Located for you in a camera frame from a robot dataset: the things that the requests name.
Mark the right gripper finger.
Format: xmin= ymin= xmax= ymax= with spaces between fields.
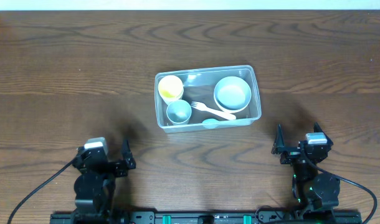
xmin=312 ymin=122 xmax=333 ymax=146
xmin=271 ymin=124 xmax=285 ymax=154

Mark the white plastic bowl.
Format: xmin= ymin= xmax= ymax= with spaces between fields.
xmin=214 ymin=99 xmax=249 ymax=114

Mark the grey plastic cup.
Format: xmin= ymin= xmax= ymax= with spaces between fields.
xmin=166 ymin=100 xmax=192 ymax=125

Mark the grey plastic bowl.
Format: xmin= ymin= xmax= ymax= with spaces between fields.
xmin=213 ymin=76 xmax=252 ymax=109

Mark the mint green plastic spoon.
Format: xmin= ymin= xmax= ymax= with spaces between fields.
xmin=202 ymin=118 xmax=220 ymax=129

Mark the yellow plastic cup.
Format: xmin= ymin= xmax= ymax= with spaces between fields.
xmin=158 ymin=75 xmax=184 ymax=105

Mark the pink plastic fork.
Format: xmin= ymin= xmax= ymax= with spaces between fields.
xmin=190 ymin=101 xmax=237 ymax=120

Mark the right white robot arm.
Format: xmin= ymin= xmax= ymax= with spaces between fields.
xmin=272 ymin=123 xmax=340 ymax=218

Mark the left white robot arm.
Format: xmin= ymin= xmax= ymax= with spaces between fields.
xmin=70 ymin=137 xmax=136 ymax=223

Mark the clear plastic storage box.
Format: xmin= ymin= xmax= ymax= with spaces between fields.
xmin=154 ymin=65 xmax=262 ymax=133

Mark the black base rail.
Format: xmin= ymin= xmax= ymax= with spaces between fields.
xmin=50 ymin=208 xmax=363 ymax=224

